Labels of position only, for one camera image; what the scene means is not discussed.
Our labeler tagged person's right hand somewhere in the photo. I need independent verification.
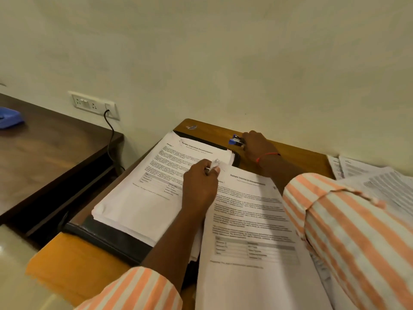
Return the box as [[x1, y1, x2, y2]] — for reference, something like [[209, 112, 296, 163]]
[[242, 130, 281, 162]]

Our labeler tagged person's left hand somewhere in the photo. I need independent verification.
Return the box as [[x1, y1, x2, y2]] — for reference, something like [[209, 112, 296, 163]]
[[182, 159, 221, 213]]

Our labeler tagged printed paper sheet set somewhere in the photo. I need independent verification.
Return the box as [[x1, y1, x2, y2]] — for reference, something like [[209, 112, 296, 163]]
[[194, 159, 333, 310]]

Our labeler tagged person's right forearm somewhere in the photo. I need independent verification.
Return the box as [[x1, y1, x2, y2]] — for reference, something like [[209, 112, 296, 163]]
[[257, 154, 307, 197]]

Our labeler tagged person's left forearm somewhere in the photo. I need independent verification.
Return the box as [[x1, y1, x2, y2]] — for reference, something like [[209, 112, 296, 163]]
[[141, 206, 213, 281]]

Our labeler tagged thick stack of printed papers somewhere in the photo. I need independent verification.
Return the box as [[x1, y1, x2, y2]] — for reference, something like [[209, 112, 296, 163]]
[[92, 131, 235, 262]]

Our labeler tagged orange striped white shirt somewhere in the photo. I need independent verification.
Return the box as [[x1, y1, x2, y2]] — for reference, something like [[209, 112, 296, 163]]
[[74, 173, 413, 310]]

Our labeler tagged pile of loose printed papers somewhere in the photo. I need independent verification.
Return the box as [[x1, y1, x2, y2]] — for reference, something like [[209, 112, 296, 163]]
[[309, 154, 413, 310]]

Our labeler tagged dark wooden desk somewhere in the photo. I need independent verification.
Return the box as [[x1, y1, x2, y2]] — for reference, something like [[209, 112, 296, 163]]
[[0, 93, 125, 247]]

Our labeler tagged blue plastic object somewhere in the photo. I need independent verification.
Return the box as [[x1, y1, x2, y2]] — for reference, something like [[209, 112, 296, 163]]
[[0, 107, 25, 130]]

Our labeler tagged red thread bracelet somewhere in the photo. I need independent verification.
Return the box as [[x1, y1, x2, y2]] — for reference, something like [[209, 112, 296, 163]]
[[256, 152, 281, 163]]

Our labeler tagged black power cable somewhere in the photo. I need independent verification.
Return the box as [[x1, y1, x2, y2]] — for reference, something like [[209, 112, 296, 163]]
[[103, 109, 126, 174]]

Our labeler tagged white wall socket plate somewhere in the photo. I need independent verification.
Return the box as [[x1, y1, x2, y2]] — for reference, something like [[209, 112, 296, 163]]
[[68, 90, 120, 121]]

